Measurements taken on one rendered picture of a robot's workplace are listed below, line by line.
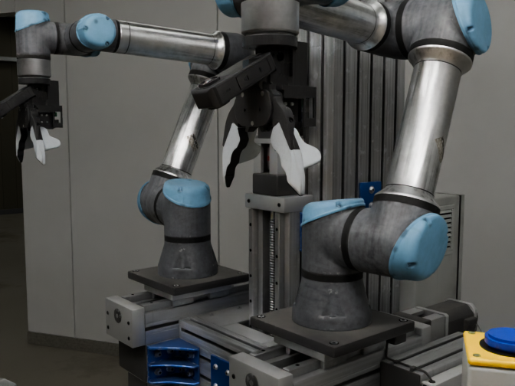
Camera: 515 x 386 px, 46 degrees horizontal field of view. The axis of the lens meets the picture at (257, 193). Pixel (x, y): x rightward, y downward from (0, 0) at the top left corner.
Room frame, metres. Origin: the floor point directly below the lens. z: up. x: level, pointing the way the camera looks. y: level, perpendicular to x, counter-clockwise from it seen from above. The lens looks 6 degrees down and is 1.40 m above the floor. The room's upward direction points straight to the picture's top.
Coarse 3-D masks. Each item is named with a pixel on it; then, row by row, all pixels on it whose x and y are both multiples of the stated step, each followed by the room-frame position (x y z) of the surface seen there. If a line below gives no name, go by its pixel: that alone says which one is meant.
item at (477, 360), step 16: (464, 336) 0.52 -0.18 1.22; (480, 336) 0.51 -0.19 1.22; (464, 352) 0.50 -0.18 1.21; (480, 352) 0.47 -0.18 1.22; (496, 352) 0.47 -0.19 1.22; (464, 368) 0.49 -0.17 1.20; (480, 368) 0.46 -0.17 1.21; (496, 368) 0.46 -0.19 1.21; (512, 368) 0.45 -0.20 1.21; (464, 384) 0.49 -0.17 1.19; (480, 384) 0.46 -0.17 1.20; (496, 384) 0.46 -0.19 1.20; (512, 384) 0.45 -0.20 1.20
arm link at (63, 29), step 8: (56, 24) 1.46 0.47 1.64; (64, 24) 1.47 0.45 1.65; (72, 24) 1.43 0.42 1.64; (64, 32) 1.45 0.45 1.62; (64, 40) 1.45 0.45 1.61; (56, 48) 1.48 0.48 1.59; (64, 48) 1.46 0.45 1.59; (72, 48) 1.44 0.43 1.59; (88, 56) 1.51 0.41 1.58; (96, 56) 1.52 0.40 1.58
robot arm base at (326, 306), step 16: (304, 272) 1.11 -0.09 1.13; (304, 288) 1.11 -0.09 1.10; (320, 288) 1.08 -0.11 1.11; (336, 288) 1.08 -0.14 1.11; (352, 288) 1.08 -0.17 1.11; (304, 304) 1.09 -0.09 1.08; (320, 304) 1.07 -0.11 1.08; (336, 304) 1.07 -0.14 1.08; (352, 304) 1.07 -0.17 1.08; (368, 304) 1.11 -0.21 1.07; (304, 320) 1.08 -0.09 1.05; (320, 320) 1.06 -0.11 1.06; (336, 320) 1.06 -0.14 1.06; (352, 320) 1.06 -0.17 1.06; (368, 320) 1.09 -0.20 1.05
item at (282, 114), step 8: (280, 96) 0.76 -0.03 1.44; (272, 104) 0.76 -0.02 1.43; (280, 104) 0.75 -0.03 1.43; (280, 112) 0.75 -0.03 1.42; (288, 112) 0.75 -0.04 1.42; (272, 120) 0.76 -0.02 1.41; (280, 120) 0.75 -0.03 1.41; (288, 120) 0.74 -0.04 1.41; (288, 128) 0.74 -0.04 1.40; (288, 136) 0.74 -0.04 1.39; (288, 144) 0.74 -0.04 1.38; (296, 144) 0.74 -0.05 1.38
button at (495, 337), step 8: (496, 328) 0.50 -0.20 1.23; (504, 328) 0.50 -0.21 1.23; (512, 328) 0.50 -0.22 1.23; (488, 336) 0.49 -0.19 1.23; (496, 336) 0.48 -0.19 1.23; (504, 336) 0.48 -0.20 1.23; (512, 336) 0.48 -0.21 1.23; (488, 344) 0.48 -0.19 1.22; (496, 344) 0.48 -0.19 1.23; (504, 344) 0.47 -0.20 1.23; (512, 344) 0.47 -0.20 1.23; (512, 352) 0.47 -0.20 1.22
